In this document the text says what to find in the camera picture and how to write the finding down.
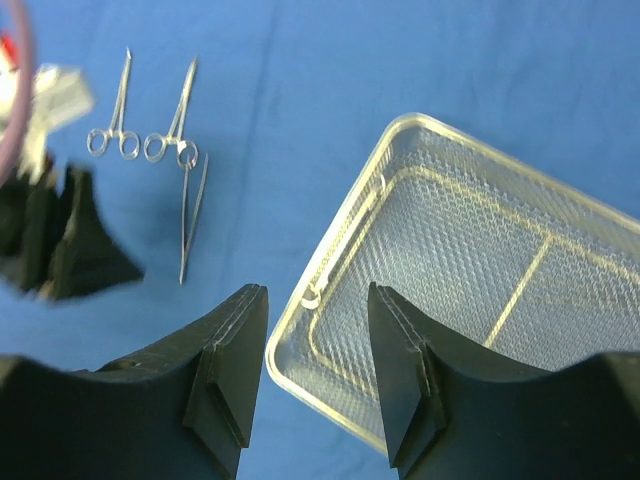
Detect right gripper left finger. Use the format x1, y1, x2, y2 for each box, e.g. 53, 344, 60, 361
1, 284, 268, 479

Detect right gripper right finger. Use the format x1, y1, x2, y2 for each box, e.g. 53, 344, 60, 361
367, 284, 639, 479

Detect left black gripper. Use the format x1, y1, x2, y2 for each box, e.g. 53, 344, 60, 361
1, 164, 144, 301

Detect steel tweezers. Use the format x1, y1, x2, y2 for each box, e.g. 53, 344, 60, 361
178, 154, 209, 285

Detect steel ring-handled forceps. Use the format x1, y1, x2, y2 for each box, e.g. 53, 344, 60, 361
143, 57, 199, 168
86, 47, 141, 160

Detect wire mesh instrument tray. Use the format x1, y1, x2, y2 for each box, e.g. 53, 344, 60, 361
266, 113, 639, 450

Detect blue surgical wrap cloth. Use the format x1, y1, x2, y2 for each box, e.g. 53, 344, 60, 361
0, 0, 640, 480

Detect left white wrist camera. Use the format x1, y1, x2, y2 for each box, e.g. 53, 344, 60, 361
18, 64, 95, 183

